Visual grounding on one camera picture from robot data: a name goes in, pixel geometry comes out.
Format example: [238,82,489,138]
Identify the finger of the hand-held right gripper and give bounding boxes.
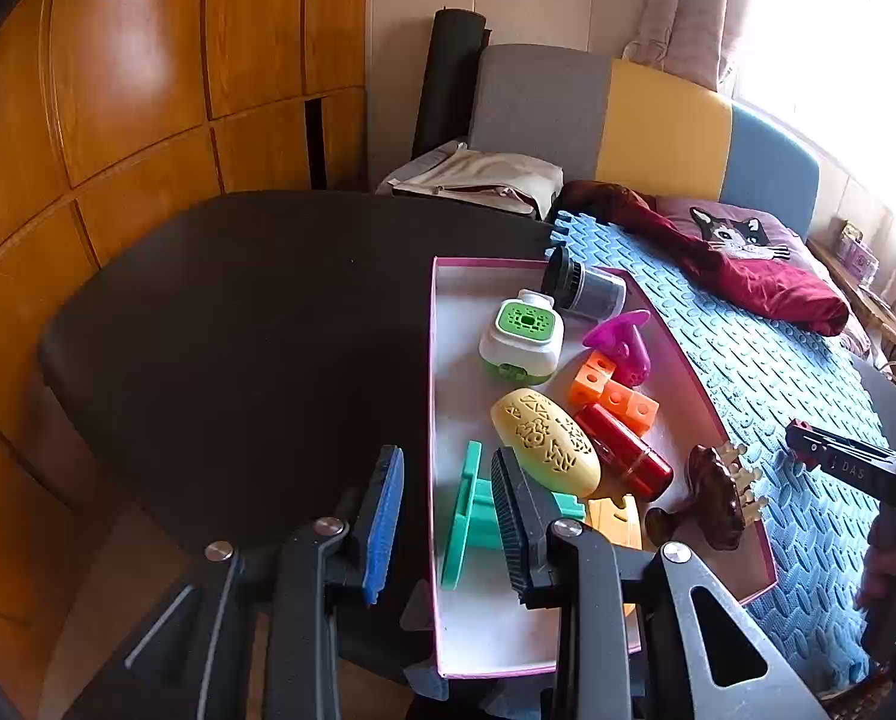
[785,420,896,500]

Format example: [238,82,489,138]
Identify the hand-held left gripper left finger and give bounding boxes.
[65,444,405,720]

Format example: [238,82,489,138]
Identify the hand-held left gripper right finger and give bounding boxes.
[489,448,828,720]

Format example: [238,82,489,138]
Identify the teal plastic stand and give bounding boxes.
[440,440,588,590]

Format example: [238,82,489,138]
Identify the yellow perforated oval case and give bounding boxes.
[491,388,603,500]

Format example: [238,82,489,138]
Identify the orange toy track piece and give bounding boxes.
[587,495,644,552]

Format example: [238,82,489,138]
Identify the pink cardboard box tray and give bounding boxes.
[427,256,780,681]

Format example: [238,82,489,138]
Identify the brown hair claw clip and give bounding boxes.
[647,442,765,548]

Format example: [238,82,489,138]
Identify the red cylinder case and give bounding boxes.
[574,403,675,500]

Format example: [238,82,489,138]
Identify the orange cube blocks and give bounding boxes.
[569,355,660,434]

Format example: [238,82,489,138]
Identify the white container green top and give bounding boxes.
[479,289,565,383]

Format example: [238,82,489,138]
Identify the magenta plastic funnel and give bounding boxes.
[583,310,655,389]

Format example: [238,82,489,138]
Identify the black lid jar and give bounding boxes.
[540,245,627,322]

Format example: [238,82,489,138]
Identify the blue foam puzzle mat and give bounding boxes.
[403,210,895,720]

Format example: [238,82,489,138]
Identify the wooden nightstand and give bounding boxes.
[808,236,896,361]

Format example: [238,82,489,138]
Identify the pink bedsheet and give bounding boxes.
[793,236,876,357]

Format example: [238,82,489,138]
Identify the patterned small box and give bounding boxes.
[838,221,880,278]

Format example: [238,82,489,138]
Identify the dark red blanket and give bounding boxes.
[560,180,850,337]

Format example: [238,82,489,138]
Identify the cat print pillow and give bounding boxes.
[656,195,805,263]

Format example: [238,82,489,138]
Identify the beige canvas bag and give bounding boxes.
[377,142,564,220]

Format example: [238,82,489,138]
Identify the bright window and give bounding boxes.
[725,0,896,218]

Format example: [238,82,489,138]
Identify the tricolour bed headboard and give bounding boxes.
[469,45,822,241]

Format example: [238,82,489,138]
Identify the black rolled mat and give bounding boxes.
[412,9,492,160]

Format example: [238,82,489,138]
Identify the wooden wardrobe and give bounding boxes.
[0,0,370,646]

